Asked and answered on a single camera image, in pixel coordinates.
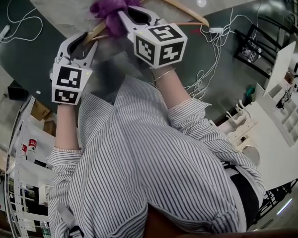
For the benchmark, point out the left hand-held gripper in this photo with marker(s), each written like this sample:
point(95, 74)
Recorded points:
point(67, 83)

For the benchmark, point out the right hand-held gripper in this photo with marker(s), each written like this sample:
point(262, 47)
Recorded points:
point(161, 46)

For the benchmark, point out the purple cloth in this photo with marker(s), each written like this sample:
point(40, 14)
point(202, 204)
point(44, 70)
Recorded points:
point(111, 6)

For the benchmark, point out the wooden clothes hanger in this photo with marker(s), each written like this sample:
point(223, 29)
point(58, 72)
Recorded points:
point(178, 9)

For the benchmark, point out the person's left forearm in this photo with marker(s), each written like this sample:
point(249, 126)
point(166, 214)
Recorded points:
point(67, 128)

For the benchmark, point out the person's right forearm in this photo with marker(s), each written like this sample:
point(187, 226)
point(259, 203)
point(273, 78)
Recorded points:
point(172, 90)

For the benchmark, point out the white perforated shelf rack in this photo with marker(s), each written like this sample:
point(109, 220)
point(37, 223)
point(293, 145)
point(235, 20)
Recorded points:
point(17, 170)

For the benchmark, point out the grey trousers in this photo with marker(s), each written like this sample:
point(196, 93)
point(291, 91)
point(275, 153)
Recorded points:
point(109, 71)

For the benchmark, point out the cardboard box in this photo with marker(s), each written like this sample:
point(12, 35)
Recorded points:
point(41, 110)

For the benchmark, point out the white power strip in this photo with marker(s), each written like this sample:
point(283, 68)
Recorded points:
point(2, 35)
point(216, 30)

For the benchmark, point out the black box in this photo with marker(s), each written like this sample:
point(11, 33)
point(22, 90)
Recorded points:
point(15, 90)

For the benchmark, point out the red and white can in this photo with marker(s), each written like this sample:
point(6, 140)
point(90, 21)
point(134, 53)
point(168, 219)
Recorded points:
point(32, 146)
point(24, 150)

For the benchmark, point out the striped shirt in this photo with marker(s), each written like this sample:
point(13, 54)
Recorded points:
point(139, 157)

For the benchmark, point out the teal object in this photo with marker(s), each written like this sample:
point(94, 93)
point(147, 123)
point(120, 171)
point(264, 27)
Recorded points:
point(250, 91)

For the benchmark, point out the white table with black legs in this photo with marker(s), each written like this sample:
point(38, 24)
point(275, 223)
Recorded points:
point(283, 61)

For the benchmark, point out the white counter with round hole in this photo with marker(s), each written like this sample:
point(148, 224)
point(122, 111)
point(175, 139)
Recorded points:
point(275, 123)

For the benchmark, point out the black trousers waist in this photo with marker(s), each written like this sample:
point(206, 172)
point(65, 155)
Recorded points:
point(247, 195)

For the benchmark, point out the black metal railing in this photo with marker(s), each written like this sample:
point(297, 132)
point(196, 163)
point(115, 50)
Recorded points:
point(273, 202)

